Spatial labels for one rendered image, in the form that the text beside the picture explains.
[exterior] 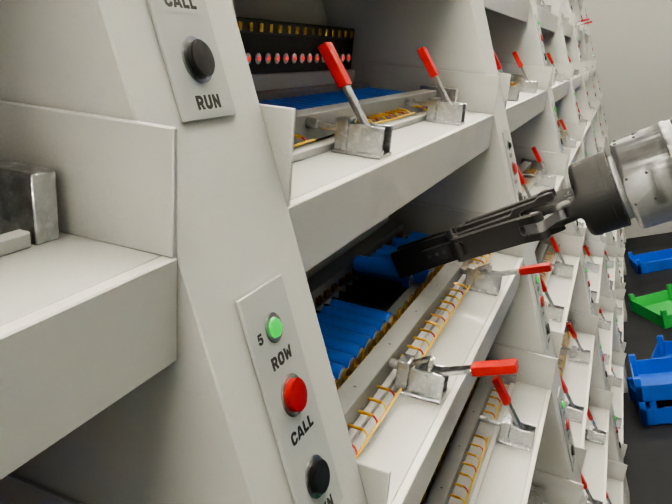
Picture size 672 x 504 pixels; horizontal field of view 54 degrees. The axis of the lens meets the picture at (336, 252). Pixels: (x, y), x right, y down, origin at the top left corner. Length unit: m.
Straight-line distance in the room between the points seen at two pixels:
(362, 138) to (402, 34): 0.46
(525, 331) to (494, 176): 0.23
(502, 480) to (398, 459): 0.34
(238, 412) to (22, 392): 0.10
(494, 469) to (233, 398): 0.56
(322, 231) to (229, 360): 0.13
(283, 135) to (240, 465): 0.16
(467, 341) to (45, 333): 0.49
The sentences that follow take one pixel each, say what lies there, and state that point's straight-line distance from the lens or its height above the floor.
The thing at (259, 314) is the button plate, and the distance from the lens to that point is 0.30.
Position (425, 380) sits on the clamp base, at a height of 0.93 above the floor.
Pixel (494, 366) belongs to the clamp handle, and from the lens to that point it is 0.52.
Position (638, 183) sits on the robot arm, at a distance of 0.64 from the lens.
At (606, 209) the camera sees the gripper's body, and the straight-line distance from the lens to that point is 0.65.
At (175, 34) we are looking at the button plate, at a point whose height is 1.19.
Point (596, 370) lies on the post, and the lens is 1.76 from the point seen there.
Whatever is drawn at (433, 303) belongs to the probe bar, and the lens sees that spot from 0.67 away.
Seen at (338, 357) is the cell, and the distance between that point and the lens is 0.55.
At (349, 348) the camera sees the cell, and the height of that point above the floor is 0.95.
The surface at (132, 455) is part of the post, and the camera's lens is 0.32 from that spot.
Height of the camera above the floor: 1.13
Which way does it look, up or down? 10 degrees down
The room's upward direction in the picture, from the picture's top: 15 degrees counter-clockwise
